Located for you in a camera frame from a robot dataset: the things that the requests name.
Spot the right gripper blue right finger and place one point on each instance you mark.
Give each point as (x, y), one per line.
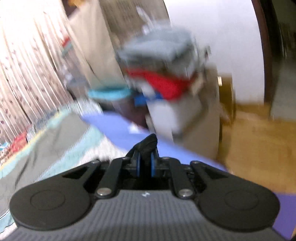
(154, 160)

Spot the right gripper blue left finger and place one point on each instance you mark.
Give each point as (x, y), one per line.
(137, 163)

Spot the purple mattress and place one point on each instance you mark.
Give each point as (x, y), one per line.
(124, 134)

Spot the white storage cabinet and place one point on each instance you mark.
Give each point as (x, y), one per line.
(192, 122)

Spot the teal plastic bin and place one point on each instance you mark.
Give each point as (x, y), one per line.
(110, 98)

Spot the striped patterned bed sheet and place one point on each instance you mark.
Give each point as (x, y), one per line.
(65, 143)

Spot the pile of folded clothes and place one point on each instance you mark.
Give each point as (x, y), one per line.
(167, 58)

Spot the beige hanging cloth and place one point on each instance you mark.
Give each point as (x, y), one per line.
(93, 46)

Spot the floral curtain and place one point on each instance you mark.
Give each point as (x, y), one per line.
(31, 70)

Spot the brown wooden door frame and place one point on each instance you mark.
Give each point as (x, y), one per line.
(266, 51)

